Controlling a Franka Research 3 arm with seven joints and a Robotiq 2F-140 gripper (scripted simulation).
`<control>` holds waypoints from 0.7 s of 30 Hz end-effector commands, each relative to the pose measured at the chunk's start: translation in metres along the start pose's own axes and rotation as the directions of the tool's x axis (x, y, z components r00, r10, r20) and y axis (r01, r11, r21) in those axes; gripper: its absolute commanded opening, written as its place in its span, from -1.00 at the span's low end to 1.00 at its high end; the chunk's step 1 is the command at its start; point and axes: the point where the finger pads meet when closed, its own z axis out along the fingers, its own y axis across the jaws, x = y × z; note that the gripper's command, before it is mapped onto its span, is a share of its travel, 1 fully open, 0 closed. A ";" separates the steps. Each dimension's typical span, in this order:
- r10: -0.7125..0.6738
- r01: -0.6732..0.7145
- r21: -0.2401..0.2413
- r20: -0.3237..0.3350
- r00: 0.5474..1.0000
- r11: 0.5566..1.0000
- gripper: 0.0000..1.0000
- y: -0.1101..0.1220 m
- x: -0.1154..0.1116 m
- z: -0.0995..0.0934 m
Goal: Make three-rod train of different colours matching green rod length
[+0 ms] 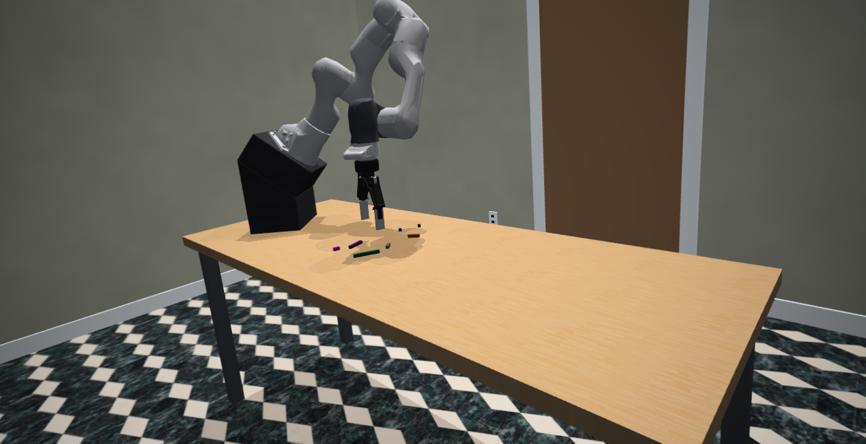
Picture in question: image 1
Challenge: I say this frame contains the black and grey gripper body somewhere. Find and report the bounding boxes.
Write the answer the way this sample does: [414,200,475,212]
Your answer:
[355,159,379,187]

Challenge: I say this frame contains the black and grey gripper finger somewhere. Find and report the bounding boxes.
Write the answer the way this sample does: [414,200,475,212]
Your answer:
[357,173,369,220]
[363,176,385,230]

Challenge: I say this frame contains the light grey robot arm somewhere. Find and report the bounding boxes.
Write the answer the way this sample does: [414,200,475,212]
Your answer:
[269,0,429,166]

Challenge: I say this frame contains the green rod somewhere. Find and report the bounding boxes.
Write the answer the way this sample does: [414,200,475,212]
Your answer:
[353,249,380,258]

